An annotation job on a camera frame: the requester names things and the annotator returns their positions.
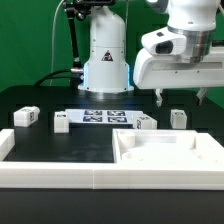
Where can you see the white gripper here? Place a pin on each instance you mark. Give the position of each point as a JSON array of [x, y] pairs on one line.
[[164, 72]]

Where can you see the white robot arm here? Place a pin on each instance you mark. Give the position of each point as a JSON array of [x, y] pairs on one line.
[[180, 55]]

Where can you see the white square tabletop with sockets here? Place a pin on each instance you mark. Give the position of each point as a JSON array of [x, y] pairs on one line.
[[165, 146]]

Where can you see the sheet with four tags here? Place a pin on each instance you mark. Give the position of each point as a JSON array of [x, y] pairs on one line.
[[101, 116]]

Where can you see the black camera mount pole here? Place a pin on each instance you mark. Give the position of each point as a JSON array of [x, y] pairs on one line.
[[79, 10]]

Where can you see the white U-shaped fence wall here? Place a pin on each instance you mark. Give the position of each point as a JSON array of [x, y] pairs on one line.
[[196, 176]]

